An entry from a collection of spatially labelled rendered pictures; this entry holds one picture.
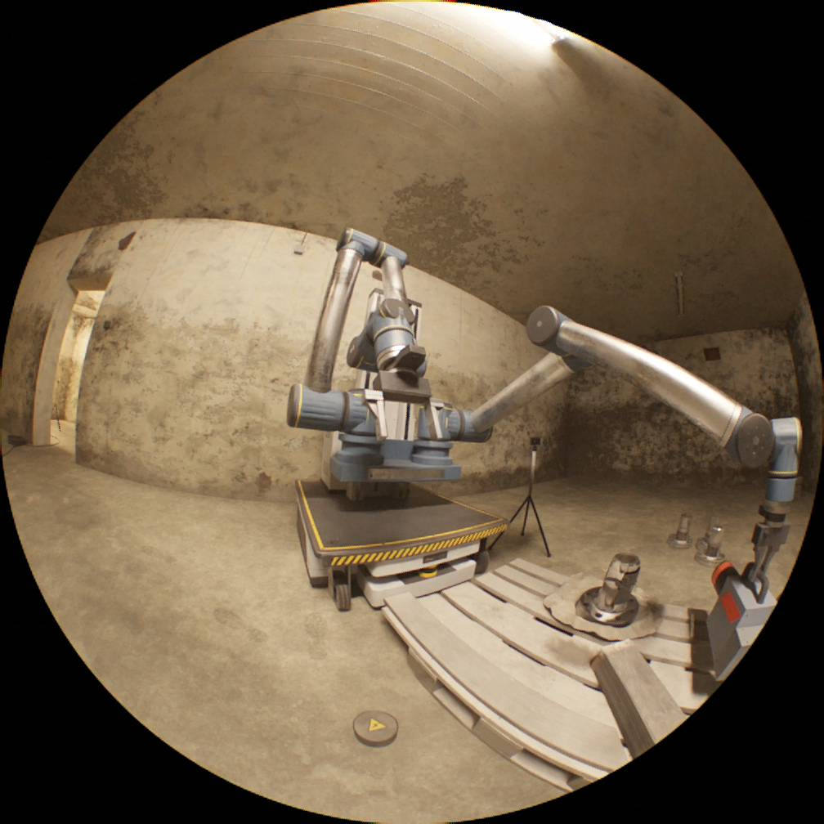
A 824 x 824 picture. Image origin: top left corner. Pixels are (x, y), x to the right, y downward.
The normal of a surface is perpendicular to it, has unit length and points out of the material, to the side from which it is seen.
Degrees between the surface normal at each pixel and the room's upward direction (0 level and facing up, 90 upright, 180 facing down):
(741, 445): 91
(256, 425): 90
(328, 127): 180
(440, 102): 180
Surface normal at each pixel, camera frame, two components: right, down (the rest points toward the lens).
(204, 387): 0.51, -0.04
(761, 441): -0.92, -0.11
